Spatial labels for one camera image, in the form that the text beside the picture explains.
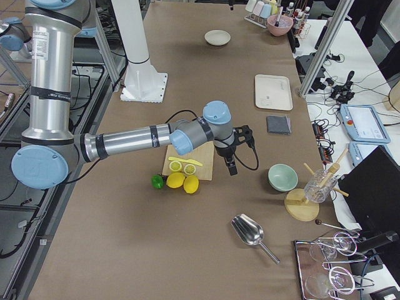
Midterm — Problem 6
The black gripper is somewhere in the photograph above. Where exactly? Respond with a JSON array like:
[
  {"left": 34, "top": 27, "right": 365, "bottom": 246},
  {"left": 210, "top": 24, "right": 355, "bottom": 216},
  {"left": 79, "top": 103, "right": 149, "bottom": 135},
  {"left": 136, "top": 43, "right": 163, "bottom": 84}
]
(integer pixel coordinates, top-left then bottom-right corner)
[{"left": 214, "top": 125, "right": 252, "bottom": 176}]

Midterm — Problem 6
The cream round plate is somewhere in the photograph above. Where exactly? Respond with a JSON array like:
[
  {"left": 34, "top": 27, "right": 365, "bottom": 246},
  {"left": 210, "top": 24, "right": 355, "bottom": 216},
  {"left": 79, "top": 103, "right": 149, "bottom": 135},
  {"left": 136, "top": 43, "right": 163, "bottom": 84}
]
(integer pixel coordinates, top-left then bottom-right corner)
[{"left": 204, "top": 29, "right": 231, "bottom": 46}]

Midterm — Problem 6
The cream rabbit tray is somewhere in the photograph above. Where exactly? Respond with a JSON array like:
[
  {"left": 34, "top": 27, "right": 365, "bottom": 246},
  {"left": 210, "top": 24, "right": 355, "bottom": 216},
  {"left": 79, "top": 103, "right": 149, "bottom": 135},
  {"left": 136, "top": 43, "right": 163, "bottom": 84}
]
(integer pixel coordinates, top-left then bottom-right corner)
[{"left": 254, "top": 74, "right": 293, "bottom": 111}]

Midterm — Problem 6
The metal tray with glasses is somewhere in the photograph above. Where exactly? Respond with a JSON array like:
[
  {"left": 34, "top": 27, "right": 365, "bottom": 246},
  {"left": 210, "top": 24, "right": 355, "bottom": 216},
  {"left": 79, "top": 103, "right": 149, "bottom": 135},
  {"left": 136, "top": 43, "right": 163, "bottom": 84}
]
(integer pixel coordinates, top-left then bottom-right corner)
[{"left": 293, "top": 231, "right": 374, "bottom": 299}]

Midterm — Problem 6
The bamboo cutting board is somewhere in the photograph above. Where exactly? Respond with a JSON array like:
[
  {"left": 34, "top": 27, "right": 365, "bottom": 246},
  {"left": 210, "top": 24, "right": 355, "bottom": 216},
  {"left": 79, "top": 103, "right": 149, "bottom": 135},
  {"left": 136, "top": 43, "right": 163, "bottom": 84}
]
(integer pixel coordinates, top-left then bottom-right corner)
[{"left": 162, "top": 141, "right": 214, "bottom": 181}]

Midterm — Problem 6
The yellow plastic knife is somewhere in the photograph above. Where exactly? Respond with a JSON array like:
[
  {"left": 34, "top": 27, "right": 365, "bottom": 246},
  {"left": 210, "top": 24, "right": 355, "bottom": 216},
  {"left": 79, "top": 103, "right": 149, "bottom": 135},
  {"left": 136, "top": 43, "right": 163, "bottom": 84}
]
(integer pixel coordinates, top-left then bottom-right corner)
[{"left": 167, "top": 156, "right": 203, "bottom": 166}]

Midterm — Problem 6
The lemon half right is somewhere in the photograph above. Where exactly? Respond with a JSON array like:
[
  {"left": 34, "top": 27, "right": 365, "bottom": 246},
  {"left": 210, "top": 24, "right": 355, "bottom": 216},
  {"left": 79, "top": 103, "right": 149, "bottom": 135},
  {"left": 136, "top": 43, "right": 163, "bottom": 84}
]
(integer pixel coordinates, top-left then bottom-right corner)
[{"left": 183, "top": 164, "right": 197, "bottom": 176}]

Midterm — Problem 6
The lemon half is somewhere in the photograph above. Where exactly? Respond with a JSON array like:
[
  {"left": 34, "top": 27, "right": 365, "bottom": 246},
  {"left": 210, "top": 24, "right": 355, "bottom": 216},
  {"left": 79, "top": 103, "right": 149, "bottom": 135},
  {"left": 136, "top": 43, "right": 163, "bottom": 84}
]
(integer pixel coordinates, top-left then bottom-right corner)
[
  {"left": 183, "top": 164, "right": 197, "bottom": 176},
  {"left": 169, "top": 161, "right": 183, "bottom": 173}
]

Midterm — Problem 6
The whole lemon right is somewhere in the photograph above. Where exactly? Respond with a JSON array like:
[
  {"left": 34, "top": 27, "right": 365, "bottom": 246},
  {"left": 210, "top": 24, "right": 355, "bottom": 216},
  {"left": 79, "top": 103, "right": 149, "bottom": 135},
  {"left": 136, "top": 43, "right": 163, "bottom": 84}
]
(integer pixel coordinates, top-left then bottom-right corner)
[{"left": 183, "top": 175, "right": 199, "bottom": 194}]

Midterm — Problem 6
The whole lemon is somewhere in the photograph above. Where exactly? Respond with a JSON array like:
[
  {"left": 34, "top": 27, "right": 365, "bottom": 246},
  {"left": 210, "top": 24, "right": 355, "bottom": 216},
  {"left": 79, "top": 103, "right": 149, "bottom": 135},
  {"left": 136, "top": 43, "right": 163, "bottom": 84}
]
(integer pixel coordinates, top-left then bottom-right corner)
[
  {"left": 183, "top": 175, "right": 199, "bottom": 194},
  {"left": 166, "top": 172, "right": 186, "bottom": 189}
]

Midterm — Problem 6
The mint green bowl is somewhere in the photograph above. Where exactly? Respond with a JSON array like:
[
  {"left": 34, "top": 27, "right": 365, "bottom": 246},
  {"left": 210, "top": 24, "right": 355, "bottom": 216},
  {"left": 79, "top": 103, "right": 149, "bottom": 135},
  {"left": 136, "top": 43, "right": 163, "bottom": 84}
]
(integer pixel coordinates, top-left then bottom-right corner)
[{"left": 268, "top": 164, "right": 298, "bottom": 192}]

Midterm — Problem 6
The lemon half left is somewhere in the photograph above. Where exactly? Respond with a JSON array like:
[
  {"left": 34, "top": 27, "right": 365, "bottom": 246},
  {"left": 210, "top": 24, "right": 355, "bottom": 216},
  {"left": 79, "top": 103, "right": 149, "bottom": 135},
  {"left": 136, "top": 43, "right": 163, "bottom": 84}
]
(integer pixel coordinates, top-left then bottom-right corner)
[{"left": 169, "top": 161, "right": 183, "bottom": 173}]

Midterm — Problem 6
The grey folded cloth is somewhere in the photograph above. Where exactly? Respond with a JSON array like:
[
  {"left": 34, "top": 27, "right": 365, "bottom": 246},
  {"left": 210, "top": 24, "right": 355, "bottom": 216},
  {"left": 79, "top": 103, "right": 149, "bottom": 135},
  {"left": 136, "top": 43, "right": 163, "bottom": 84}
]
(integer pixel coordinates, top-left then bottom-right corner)
[{"left": 266, "top": 115, "right": 291, "bottom": 135}]

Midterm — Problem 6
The whole lemon left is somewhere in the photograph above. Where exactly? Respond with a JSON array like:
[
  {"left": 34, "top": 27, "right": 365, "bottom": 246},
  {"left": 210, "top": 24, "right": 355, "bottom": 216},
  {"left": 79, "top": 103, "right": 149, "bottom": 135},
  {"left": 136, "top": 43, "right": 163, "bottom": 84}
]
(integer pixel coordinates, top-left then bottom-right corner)
[{"left": 166, "top": 172, "right": 186, "bottom": 189}]

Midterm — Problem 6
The metal ice scoop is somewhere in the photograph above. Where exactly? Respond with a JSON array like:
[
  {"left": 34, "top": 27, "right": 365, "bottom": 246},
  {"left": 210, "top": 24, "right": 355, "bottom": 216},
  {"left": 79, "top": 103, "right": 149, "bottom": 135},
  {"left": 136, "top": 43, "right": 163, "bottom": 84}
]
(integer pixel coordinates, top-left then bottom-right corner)
[{"left": 231, "top": 213, "right": 280, "bottom": 264}]

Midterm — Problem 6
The green lime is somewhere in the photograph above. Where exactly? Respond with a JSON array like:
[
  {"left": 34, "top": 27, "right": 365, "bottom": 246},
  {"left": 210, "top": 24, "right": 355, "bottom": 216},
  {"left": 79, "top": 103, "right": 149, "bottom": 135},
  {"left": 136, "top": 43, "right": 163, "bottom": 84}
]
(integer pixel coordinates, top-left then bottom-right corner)
[{"left": 151, "top": 174, "right": 165, "bottom": 189}]

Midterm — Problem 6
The wooden glass drying stand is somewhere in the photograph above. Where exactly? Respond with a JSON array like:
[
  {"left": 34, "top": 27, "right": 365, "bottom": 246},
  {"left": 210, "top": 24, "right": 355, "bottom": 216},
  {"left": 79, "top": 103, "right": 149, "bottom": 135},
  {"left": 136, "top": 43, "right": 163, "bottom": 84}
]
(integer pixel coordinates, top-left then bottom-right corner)
[{"left": 284, "top": 148, "right": 349, "bottom": 221}]

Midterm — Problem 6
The clear textured glass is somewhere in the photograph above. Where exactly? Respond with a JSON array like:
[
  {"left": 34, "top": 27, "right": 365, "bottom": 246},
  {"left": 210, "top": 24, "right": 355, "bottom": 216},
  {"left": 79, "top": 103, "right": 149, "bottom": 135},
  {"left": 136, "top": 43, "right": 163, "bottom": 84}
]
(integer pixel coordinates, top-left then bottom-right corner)
[{"left": 304, "top": 169, "right": 338, "bottom": 203}]

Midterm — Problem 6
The teach pendant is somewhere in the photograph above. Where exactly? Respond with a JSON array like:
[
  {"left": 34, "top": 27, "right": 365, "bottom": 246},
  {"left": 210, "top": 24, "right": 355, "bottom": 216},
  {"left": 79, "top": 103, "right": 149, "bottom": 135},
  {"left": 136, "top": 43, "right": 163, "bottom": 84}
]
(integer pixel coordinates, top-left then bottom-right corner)
[
  {"left": 348, "top": 141, "right": 391, "bottom": 167},
  {"left": 339, "top": 104, "right": 391, "bottom": 144}
]

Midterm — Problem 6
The left teach pendant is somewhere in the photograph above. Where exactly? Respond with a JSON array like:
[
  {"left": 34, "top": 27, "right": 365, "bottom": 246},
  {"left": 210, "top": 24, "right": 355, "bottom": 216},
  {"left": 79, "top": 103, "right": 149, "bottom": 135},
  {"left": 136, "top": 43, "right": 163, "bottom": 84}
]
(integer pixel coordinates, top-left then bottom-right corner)
[{"left": 339, "top": 104, "right": 391, "bottom": 144}]

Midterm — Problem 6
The black laptop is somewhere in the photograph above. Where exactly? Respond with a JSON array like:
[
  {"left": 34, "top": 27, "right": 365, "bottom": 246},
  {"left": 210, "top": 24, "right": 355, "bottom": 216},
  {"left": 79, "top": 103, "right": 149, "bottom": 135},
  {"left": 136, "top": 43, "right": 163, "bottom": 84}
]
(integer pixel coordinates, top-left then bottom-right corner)
[{"left": 339, "top": 146, "right": 399, "bottom": 233}]

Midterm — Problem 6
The pink bowl with ice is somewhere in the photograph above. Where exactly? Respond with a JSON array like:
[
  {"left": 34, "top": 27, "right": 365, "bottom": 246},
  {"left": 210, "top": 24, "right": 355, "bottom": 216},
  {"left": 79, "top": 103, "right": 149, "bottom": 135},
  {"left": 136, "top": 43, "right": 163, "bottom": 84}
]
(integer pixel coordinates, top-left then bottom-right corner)
[{"left": 267, "top": 15, "right": 294, "bottom": 37}]

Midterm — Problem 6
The blue plastic cup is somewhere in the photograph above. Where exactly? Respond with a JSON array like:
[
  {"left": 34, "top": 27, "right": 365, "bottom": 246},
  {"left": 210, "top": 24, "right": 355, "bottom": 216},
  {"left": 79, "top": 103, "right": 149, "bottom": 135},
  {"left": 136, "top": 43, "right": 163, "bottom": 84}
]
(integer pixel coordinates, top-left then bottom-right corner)
[{"left": 260, "top": 3, "right": 271, "bottom": 19}]

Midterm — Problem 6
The white plastic cup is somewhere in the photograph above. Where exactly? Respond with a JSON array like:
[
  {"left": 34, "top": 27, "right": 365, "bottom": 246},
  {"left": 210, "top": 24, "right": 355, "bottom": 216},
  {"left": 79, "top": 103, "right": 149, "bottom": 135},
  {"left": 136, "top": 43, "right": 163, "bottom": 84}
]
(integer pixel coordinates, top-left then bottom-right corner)
[{"left": 245, "top": 0, "right": 257, "bottom": 13}]

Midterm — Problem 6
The yellow plastic cup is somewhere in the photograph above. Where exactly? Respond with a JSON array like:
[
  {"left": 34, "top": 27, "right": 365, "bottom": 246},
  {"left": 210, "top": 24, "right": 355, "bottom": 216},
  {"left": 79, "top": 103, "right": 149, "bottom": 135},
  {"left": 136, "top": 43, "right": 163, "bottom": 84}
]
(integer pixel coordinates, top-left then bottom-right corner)
[{"left": 268, "top": 0, "right": 278, "bottom": 15}]

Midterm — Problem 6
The pink plastic cup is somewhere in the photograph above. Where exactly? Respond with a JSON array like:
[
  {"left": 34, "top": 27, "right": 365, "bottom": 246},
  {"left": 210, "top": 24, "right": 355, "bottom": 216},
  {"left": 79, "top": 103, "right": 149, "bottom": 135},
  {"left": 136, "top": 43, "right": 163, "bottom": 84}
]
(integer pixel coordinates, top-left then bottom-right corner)
[{"left": 252, "top": 1, "right": 265, "bottom": 16}]

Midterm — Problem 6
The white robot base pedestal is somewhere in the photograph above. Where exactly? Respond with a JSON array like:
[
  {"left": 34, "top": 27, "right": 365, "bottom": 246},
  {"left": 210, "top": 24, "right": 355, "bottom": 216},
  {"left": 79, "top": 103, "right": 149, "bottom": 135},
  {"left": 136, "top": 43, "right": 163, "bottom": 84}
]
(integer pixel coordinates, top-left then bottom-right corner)
[{"left": 112, "top": 0, "right": 168, "bottom": 103}]

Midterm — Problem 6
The white wire cup rack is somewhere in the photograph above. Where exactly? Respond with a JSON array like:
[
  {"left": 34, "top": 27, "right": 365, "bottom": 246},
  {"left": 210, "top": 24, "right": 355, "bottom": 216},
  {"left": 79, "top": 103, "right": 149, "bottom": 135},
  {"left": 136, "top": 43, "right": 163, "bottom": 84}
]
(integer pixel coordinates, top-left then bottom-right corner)
[{"left": 244, "top": 12, "right": 267, "bottom": 28}]

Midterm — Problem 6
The copper wire bottle rack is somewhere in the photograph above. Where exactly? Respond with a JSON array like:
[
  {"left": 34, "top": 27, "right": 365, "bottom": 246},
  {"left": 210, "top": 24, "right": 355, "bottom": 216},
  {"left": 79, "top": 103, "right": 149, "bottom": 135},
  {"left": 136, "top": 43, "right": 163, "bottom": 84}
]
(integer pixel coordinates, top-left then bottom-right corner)
[{"left": 292, "top": 6, "right": 311, "bottom": 39}]

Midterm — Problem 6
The aluminium frame post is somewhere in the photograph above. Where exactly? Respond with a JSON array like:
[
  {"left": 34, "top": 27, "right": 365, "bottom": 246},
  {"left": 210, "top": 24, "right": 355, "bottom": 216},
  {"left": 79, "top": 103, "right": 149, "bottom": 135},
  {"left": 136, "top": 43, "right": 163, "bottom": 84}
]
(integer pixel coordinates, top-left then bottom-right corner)
[{"left": 299, "top": 0, "right": 354, "bottom": 99}]

